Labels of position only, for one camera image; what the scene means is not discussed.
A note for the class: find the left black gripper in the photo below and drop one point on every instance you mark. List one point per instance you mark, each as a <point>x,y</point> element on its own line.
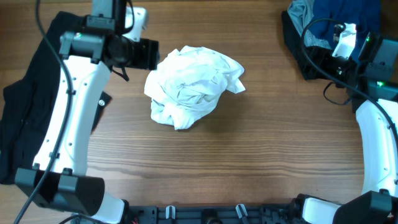
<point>149,55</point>

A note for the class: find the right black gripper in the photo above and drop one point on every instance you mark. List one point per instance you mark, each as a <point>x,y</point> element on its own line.
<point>324,57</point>

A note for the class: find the white t-shirt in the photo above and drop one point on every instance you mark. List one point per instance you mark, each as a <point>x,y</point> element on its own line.
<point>188,83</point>

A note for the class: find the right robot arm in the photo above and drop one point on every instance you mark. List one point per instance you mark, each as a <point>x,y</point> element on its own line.
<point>374,104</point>

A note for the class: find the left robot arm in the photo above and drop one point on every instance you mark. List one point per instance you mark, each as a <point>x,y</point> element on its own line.
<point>110,37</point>

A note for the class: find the light grey denim garment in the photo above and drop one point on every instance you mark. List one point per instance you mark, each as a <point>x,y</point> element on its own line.
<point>301,14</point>

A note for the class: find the black garment with logo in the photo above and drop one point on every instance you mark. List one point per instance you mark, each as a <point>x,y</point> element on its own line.
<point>29,102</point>

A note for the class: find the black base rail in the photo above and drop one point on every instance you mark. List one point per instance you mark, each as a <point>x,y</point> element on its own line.
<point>238,214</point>

